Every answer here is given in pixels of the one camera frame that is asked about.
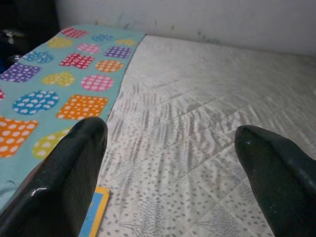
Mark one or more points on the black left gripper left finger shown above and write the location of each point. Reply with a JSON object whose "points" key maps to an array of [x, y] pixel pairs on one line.
{"points": [[56, 185]]}

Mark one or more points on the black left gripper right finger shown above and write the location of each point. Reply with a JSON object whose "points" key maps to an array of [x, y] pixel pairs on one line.
{"points": [[284, 187]]}

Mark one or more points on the yellow and blue children's book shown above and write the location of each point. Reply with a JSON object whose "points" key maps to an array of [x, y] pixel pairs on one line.
{"points": [[97, 212]]}

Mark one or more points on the white quilted mattress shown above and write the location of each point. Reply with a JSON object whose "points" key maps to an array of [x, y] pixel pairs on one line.
{"points": [[185, 123]]}

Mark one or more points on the teal blanket with colourful shapes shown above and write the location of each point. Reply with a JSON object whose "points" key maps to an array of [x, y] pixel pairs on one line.
{"points": [[56, 53]]}

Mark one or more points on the black cabinet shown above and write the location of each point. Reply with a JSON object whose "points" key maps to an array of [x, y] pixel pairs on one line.
{"points": [[37, 17]]}

